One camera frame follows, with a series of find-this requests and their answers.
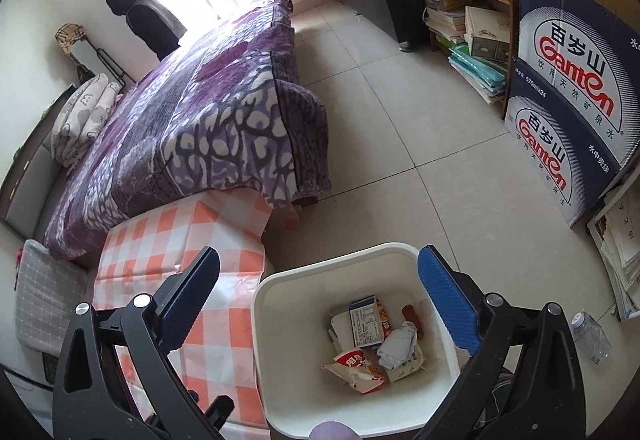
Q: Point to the stack of white papers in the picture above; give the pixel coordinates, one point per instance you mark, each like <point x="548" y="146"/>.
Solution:
<point x="620" y="245"/>

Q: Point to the standing mirror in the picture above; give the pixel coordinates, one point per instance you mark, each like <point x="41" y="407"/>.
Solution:
<point x="85" y="63"/>

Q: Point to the grey bed headboard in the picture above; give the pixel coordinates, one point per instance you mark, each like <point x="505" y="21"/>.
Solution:
<point x="25" y="180"/>

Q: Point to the grey checked cushion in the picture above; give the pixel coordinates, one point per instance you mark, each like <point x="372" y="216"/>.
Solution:
<point x="45" y="295"/>

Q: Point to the red sausage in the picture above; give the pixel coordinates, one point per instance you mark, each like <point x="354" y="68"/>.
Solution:
<point x="412" y="317"/>

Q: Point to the navy water carton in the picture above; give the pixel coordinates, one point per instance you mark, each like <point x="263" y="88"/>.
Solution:
<point x="575" y="45"/>
<point x="545" y="155"/>

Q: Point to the white tissue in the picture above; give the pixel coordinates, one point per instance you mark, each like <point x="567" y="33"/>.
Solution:
<point x="397" y="345"/>

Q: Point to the stack of teal books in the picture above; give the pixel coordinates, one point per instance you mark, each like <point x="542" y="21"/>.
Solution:
<point x="477" y="70"/>

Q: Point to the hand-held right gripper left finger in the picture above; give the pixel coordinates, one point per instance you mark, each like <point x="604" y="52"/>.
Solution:
<point x="192" y="300"/>

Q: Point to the purple rounded object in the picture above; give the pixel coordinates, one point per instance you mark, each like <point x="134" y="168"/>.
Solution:
<point x="332" y="432"/>

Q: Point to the black storage bench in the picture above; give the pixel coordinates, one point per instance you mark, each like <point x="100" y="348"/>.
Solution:
<point x="375" y="0"/>

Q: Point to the orange checkered tablecloth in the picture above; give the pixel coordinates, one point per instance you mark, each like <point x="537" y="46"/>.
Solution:
<point x="140" y="240"/>

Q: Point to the white carton box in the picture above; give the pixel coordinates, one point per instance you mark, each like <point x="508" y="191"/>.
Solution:
<point x="367" y="322"/>

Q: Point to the white plastic trash bin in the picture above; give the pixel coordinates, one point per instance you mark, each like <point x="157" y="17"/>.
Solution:
<point x="300" y="320"/>

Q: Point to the clear water bottle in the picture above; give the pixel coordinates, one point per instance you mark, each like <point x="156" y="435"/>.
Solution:
<point x="592" y="337"/>

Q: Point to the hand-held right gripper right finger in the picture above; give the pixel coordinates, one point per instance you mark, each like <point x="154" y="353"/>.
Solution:
<point x="445" y="300"/>

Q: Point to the black metal rack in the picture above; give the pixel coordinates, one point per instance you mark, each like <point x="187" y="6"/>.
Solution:
<point x="115" y="68"/>

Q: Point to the white cardboard box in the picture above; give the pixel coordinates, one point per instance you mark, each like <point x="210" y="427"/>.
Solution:
<point x="487" y="33"/>

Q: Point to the white printed pillow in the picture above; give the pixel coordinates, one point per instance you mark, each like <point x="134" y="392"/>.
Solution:
<point x="95" y="95"/>
<point x="72" y="135"/>

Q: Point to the red snack packet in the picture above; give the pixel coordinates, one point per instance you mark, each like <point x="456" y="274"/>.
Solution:
<point x="355" y="370"/>

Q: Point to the bed with purple blanket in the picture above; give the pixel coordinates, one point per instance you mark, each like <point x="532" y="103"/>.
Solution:
<point x="200" y="130"/>

